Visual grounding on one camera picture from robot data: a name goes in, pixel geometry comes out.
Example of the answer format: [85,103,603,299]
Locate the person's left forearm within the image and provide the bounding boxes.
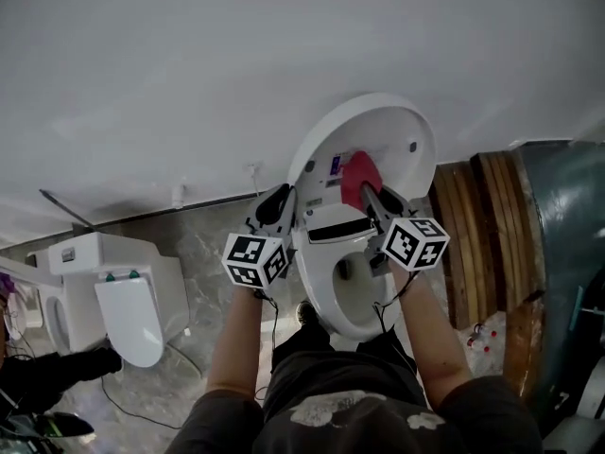
[206,286,266,396]

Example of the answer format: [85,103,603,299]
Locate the black floor cable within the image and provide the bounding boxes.
[98,375,185,430]

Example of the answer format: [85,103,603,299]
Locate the red cloth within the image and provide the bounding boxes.
[339,150,383,207]

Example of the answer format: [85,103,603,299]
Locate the white toilet with tank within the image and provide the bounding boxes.
[26,232,191,369]

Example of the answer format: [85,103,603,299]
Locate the cluttered work table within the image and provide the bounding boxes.
[0,413,62,454]

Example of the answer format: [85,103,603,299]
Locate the person's black trousers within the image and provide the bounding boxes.
[271,314,422,396]

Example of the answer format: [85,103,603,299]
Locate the person's dark printed shirt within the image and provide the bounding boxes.
[164,350,545,454]

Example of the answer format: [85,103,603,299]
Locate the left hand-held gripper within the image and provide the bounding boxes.
[221,183,298,289]

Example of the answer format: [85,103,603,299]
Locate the person's left black shoe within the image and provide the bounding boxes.
[295,300,319,325]

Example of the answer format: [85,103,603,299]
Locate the white toilet lid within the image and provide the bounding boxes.
[286,92,439,221]

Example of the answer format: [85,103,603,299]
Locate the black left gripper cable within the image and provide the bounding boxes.
[252,288,280,349]

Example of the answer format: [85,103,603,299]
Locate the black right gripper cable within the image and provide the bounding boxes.
[372,271,422,335]

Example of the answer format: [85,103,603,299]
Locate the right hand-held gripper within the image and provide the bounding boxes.
[361,183,451,277]

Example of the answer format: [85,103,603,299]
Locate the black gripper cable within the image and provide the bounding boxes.
[372,271,422,335]
[252,288,280,349]

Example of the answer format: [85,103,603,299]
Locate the grey metal bar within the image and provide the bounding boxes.
[38,188,98,231]

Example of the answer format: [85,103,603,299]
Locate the person's right forearm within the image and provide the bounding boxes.
[391,267,474,409]

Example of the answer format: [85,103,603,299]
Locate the wooden steps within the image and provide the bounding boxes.
[427,151,549,396]

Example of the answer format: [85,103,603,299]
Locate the dark green metal structure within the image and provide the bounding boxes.
[510,137,605,437]

